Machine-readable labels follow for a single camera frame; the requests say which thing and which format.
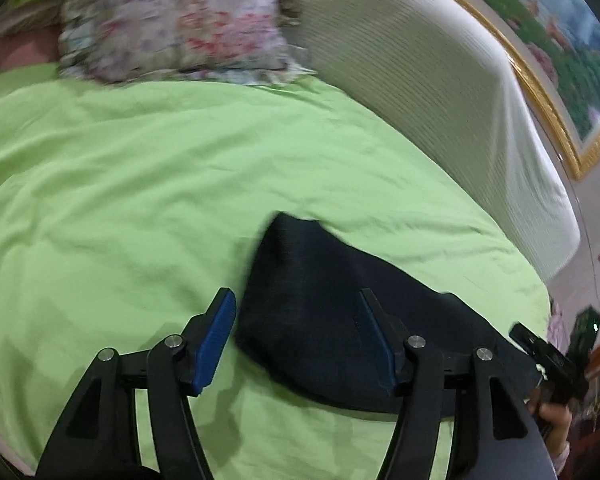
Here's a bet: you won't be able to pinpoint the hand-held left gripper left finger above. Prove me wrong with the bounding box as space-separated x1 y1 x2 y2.
36 287 238 480

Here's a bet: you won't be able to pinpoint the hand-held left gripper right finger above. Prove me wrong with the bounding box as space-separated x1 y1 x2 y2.
358 289 548 480

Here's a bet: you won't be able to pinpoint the dark navy pants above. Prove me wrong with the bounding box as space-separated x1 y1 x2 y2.
235 211 541 420

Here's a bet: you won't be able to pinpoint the person's right hand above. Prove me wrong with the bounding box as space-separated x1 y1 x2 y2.
526 387 573 468

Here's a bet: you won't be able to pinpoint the green bed sheet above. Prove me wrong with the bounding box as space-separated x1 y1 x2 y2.
0 62 552 480

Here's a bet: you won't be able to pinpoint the white ribbed headboard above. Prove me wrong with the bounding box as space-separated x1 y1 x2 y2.
275 0 581 283

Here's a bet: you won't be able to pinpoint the floral pillow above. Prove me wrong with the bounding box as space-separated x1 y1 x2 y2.
59 0 317 86

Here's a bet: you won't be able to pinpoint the gold framed landscape painting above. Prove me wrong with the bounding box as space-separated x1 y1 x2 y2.
392 0 600 181

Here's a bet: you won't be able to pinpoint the pink pillow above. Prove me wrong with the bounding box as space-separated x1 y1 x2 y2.
0 25 63 73

